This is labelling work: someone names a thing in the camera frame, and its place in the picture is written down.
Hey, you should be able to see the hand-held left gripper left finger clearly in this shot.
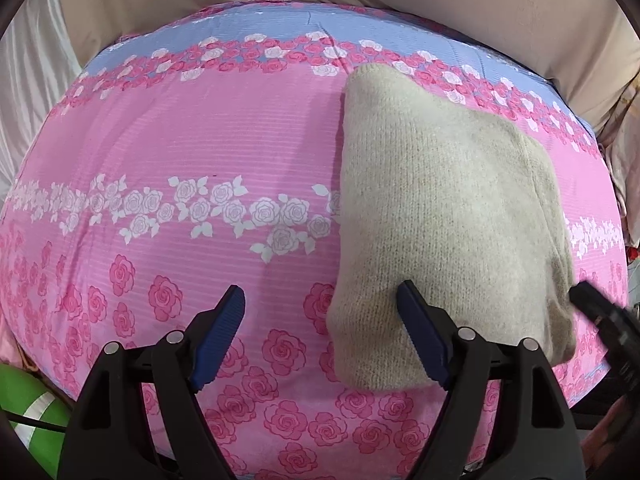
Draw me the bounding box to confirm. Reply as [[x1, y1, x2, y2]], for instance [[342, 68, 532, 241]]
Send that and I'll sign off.
[[57, 284, 247, 480]]

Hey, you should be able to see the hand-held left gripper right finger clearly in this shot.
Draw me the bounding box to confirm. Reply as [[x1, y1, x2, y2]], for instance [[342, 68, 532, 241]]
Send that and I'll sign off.
[[396, 280, 586, 480]]

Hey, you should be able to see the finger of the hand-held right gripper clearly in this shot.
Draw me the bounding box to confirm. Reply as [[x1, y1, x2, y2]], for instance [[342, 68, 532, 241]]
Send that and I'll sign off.
[[570, 281, 640, 346]]

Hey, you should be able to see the cream sweater with black hearts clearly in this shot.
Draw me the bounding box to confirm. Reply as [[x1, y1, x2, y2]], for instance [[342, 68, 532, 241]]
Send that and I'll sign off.
[[327, 64, 576, 392]]

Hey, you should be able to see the pink floral bed sheet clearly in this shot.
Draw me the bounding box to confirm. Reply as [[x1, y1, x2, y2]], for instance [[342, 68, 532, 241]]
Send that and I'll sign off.
[[0, 0, 631, 480]]

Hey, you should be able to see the green object with white stripe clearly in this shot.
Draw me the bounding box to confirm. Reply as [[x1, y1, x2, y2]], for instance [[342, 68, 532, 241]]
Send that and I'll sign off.
[[0, 362, 73, 466]]

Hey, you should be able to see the white curtain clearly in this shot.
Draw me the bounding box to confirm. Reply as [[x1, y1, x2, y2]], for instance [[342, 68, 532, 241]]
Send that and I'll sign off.
[[0, 0, 83, 181]]

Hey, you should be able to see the black cable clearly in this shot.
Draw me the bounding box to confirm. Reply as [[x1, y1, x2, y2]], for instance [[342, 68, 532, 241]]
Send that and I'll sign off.
[[0, 410, 68, 433]]

